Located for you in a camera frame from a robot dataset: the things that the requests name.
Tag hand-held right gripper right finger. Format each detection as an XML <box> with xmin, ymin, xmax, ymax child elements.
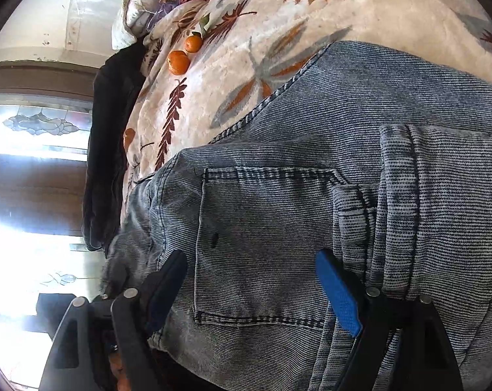
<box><xmin>315</xmin><ymin>249</ymin><xmax>464</xmax><ymax>391</ymax></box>

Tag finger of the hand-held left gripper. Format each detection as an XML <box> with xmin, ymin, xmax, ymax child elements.
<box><xmin>89</xmin><ymin>293</ymin><xmax>118</xmax><ymax>361</ymax></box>

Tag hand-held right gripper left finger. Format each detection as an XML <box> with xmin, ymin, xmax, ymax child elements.
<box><xmin>38</xmin><ymin>249</ymin><xmax>188</xmax><ymax>391</ymax></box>

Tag blue-grey denim pants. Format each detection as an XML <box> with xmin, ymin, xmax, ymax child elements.
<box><xmin>100</xmin><ymin>41</ymin><xmax>492</xmax><ymax>391</ymax></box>

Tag black jacket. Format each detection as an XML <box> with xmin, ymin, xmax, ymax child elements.
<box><xmin>82</xmin><ymin>42</ymin><xmax>149</xmax><ymax>253</ymax></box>

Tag stained glass window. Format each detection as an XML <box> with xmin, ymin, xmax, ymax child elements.
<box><xmin>0</xmin><ymin>93</ymin><xmax>97</xmax><ymax>377</ymax></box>

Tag orange tangerine with leaf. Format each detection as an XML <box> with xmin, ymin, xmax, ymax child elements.
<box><xmin>183</xmin><ymin>34</ymin><xmax>204</xmax><ymax>54</ymax></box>

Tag white pillow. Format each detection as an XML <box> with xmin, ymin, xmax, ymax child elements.
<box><xmin>111</xmin><ymin>0</ymin><xmax>149</xmax><ymax>50</ymax></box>

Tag purple printed cloth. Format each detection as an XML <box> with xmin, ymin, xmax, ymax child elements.
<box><xmin>147</xmin><ymin>0</ymin><xmax>190</xmax><ymax>30</ymax></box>

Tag leaf-printed fleece blanket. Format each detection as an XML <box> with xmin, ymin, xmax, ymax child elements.
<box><xmin>119</xmin><ymin>0</ymin><xmax>492</xmax><ymax>229</ymax></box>

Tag brown wooden window frame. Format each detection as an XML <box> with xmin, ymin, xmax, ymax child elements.
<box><xmin>0</xmin><ymin>59</ymin><xmax>105</xmax><ymax>103</ymax></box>

